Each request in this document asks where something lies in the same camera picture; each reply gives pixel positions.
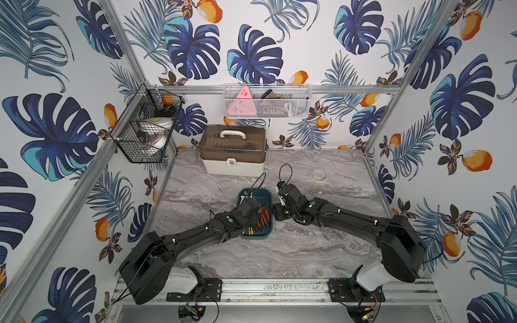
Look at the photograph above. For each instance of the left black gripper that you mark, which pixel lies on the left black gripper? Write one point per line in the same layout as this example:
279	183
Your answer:
250	211

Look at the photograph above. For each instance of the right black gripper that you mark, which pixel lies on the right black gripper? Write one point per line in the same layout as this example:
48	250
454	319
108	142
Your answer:
276	212

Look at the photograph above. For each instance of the teal plastic storage tray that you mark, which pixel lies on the teal plastic storage tray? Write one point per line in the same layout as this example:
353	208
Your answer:
264	197

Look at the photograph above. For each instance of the orange long nose pliers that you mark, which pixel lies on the orange long nose pliers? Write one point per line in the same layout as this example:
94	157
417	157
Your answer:
263	220

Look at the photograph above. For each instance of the yellow black combination pliers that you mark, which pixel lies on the yellow black combination pliers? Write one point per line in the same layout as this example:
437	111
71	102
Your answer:
249	231

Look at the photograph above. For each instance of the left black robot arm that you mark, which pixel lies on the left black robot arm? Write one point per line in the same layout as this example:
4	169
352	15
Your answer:
147	267

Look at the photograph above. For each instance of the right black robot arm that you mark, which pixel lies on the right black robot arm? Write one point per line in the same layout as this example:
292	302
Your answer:
402	248

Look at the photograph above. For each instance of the masking tape roll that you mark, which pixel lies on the masking tape roll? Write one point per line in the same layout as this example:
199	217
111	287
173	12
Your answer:
318	174

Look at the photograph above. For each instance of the white brown toolbox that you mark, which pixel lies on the white brown toolbox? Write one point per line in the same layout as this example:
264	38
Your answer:
233	150

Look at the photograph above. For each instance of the pink triangle card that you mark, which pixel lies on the pink triangle card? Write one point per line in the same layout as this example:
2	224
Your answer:
243	105

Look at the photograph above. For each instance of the white bowl in basket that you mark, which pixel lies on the white bowl in basket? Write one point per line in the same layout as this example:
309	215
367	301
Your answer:
152	133

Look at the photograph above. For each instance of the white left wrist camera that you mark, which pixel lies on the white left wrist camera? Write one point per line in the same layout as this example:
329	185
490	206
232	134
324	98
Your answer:
245	199

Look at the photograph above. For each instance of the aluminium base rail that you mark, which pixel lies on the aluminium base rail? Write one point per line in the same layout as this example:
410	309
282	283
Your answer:
304	292

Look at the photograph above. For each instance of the white mesh wall basket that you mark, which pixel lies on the white mesh wall basket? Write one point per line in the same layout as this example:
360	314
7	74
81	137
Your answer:
274	101

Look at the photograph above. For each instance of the black wire basket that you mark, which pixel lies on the black wire basket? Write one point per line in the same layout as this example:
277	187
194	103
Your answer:
146	103

